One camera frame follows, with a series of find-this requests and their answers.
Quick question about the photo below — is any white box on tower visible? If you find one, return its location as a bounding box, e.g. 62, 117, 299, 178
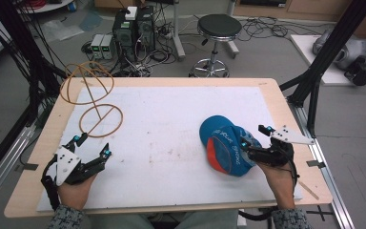
124, 6, 138, 22

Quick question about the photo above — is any aluminium rail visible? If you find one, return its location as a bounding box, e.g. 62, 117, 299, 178
287, 100, 356, 229
0, 123, 38, 213

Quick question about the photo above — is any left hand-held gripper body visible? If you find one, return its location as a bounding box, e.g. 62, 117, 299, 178
54, 145, 97, 187

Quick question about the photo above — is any grey tape strip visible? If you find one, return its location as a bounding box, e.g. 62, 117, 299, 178
14, 162, 40, 172
305, 159, 327, 169

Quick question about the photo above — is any white desk leg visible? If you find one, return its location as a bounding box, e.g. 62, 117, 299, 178
171, 0, 187, 62

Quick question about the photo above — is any blue and orange cap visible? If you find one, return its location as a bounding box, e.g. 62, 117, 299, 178
198, 114, 263, 178

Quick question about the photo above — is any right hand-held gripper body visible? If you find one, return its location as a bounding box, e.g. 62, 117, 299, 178
248, 124, 316, 168

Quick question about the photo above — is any black metal frame post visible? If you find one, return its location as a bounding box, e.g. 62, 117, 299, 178
0, 0, 63, 106
278, 0, 366, 138

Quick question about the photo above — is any grey and black device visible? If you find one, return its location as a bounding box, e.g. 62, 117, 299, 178
312, 28, 366, 87

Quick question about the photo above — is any person's right hand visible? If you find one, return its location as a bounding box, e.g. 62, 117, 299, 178
256, 159, 297, 211

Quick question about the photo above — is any black round stool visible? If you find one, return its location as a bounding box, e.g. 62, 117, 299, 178
189, 13, 243, 79

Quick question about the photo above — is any white floor platform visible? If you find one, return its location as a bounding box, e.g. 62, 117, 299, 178
290, 33, 366, 87

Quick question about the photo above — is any black computer tower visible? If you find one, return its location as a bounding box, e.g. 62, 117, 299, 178
135, 7, 156, 54
112, 10, 138, 62

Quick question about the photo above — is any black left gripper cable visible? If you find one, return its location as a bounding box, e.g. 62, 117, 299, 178
40, 156, 61, 212

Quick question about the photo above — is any person's left hand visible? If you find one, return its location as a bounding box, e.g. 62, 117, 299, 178
56, 173, 98, 212

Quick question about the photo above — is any grey power supply unit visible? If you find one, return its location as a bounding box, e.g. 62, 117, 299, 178
91, 33, 105, 60
101, 33, 114, 60

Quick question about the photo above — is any person's lap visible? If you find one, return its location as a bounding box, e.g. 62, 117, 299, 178
84, 210, 240, 229

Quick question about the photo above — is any clear plastic sheet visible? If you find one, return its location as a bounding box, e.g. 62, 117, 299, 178
40, 18, 86, 43

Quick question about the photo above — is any black floor cable tangle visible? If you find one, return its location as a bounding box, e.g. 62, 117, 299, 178
237, 14, 330, 43

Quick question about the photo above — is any thin wooden stick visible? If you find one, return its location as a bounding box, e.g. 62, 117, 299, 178
297, 180, 321, 201

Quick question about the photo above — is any white foam mat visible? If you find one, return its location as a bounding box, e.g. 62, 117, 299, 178
36, 85, 303, 213

